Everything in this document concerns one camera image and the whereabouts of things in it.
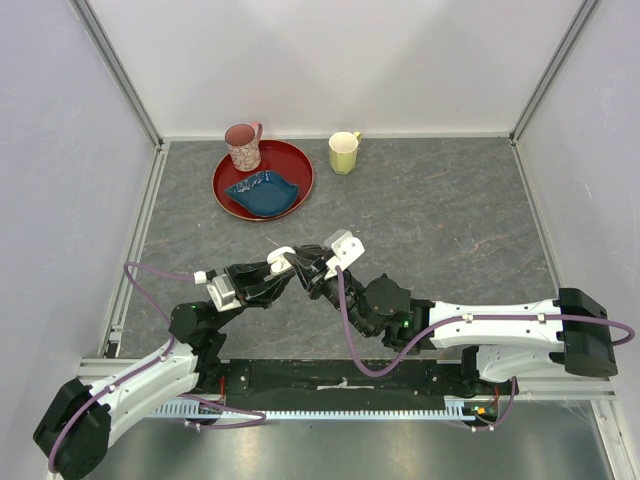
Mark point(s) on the pink floral mug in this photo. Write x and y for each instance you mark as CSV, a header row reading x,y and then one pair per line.
x,y
243,144

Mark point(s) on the blue leaf-shaped dish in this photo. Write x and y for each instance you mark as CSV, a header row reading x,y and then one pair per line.
x,y
264,194

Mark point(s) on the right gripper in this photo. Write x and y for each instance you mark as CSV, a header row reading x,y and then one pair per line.
x,y
313,275

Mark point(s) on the yellow-green mug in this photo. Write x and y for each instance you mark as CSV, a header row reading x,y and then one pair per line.
x,y
343,151

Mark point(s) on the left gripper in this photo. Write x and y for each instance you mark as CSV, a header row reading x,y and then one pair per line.
x,y
250,285

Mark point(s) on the red round tray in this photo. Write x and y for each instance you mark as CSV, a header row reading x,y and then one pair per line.
x,y
284,158

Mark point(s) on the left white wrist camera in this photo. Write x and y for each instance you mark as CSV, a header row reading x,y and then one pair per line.
x,y
220,289

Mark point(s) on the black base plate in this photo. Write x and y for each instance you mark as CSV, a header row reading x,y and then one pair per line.
x,y
338,386

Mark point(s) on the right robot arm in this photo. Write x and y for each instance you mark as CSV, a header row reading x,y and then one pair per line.
x,y
499,342

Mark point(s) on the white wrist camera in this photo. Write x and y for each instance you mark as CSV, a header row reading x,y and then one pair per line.
x,y
220,289
344,249

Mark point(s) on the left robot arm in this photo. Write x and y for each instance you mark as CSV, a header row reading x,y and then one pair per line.
x,y
84,420

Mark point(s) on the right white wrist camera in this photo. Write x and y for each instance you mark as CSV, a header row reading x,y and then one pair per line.
x,y
344,249

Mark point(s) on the light blue cable duct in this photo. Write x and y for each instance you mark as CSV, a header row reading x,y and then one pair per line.
x,y
191,410

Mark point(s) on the white earbud charging case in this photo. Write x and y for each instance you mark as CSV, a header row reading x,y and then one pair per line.
x,y
278,260

